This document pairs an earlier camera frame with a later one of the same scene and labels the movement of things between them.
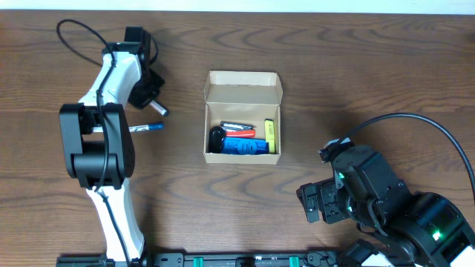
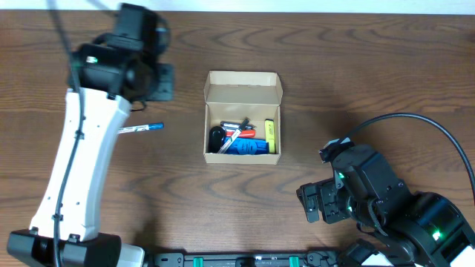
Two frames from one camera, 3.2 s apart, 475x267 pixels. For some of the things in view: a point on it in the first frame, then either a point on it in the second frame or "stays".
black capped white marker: x=162 y=110 → x=234 y=136
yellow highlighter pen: x=269 y=135 stays
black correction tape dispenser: x=215 y=136 stays
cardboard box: x=243 y=97 stays
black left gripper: x=149 y=90 → x=163 y=82
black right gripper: x=314 y=202 stays
